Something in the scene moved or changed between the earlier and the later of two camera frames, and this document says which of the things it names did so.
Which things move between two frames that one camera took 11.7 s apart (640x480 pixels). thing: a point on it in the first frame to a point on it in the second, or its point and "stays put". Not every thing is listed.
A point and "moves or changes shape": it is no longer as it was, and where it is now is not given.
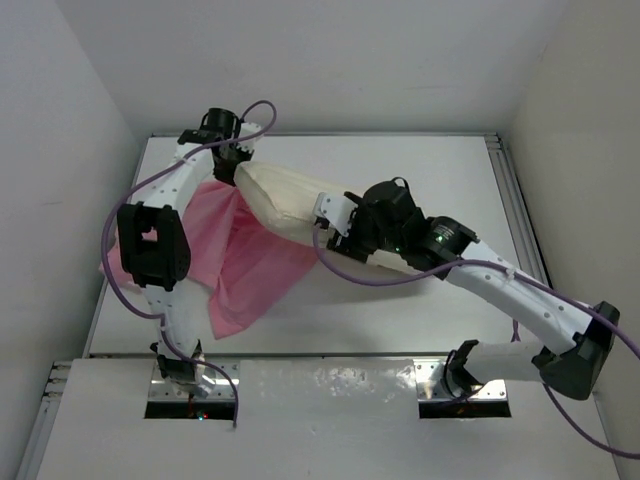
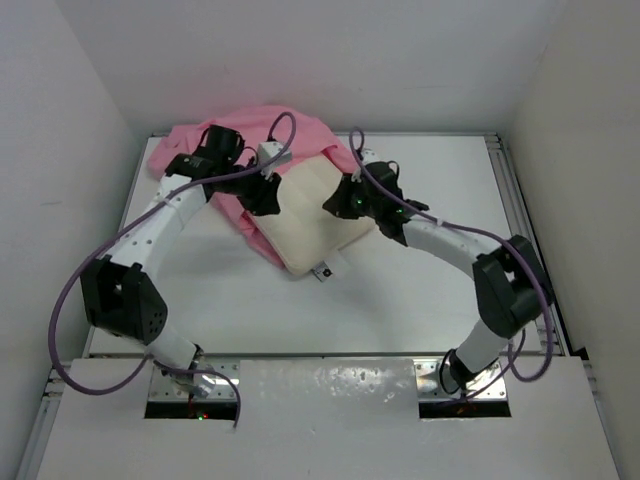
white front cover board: x=313 y=419 stays put
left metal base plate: x=161 y=388 stays put
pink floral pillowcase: x=246 y=271 to x=272 y=136
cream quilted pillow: x=285 y=202 moves or changes shape
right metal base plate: x=430 y=388 stays put
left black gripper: x=225 y=178 to x=264 y=201
